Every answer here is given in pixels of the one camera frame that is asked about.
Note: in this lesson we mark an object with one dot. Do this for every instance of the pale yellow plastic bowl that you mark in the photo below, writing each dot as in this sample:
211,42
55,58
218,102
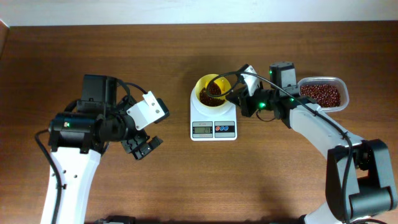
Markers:
218,87

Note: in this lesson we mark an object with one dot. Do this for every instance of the clear plastic food container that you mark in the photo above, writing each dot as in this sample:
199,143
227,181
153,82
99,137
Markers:
337,82

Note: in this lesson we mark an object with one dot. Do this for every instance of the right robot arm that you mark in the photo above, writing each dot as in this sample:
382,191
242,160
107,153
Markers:
359,176

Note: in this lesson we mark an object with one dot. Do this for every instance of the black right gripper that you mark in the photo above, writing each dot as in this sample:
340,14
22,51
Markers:
244,101

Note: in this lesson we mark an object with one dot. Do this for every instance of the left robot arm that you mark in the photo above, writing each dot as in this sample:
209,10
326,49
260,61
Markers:
80,135

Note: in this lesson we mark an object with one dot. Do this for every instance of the white digital kitchen scale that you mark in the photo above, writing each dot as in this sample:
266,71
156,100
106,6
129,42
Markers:
212,123

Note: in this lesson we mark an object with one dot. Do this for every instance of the red adzuki beans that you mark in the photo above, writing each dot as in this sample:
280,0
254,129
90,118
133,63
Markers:
327,96

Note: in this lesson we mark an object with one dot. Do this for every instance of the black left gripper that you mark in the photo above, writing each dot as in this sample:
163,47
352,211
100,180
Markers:
132,145

